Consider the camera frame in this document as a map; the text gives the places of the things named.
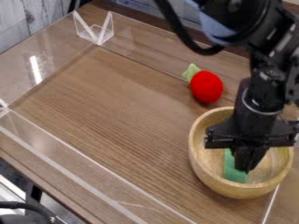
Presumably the green rectangular block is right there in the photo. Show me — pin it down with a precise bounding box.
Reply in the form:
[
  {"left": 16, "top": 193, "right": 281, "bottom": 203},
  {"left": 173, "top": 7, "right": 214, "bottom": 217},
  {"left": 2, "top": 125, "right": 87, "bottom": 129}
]
[{"left": 223, "top": 148, "right": 249, "bottom": 184}]

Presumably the clear acrylic corner bracket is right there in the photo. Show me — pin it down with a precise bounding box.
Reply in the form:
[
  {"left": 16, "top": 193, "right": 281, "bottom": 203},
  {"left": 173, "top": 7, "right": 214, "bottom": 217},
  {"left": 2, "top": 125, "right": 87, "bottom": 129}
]
[{"left": 72, "top": 11, "right": 115, "bottom": 46}]

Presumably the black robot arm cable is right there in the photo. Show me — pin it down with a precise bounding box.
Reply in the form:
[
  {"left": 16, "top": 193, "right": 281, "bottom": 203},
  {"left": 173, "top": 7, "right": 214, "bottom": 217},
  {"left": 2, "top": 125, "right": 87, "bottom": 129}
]
[{"left": 154, "top": 0, "right": 227, "bottom": 57}]

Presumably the brown wooden bowl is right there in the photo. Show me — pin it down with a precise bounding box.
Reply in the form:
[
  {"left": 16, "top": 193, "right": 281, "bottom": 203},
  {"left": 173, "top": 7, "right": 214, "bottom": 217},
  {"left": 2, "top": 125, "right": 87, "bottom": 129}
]
[{"left": 189, "top": 107, "right": 295, "bottom": 200}]

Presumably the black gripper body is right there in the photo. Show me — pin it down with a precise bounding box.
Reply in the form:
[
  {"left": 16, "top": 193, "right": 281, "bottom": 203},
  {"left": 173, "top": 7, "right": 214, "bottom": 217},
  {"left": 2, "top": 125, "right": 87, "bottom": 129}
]
[{"left": 205, "top": 79, "right": 299, "bottom": 153}]

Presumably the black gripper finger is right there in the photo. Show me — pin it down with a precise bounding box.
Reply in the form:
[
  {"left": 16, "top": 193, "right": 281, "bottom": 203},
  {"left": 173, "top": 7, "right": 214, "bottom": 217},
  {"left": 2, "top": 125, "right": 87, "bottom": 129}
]
[
  {"left": 231, "top": 147, "right": 251, "bottom": 172},
  {"left": 246, "top": 146, "right": 269, "bottom": 172}
]

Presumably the red plush strawberry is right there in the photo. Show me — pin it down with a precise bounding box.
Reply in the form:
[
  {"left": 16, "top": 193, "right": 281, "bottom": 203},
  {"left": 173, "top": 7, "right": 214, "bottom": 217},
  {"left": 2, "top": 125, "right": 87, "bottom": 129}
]
[{"left": 182, "top": 64, "right": 225, "bottom": 103}]

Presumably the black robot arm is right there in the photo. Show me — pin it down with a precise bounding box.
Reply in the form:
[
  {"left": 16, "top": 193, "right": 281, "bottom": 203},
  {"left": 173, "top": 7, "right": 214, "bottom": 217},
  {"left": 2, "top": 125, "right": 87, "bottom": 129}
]
[{"left": 199, "top": 0, "right": 299, "bottom": 172}]

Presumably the clear acrylic front wall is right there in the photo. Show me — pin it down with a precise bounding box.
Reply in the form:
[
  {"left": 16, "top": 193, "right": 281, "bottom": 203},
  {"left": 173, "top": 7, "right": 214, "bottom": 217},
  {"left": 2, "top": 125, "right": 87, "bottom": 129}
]
[{"left": 0, "top": 99, "right": 197, "bottom": 224}]

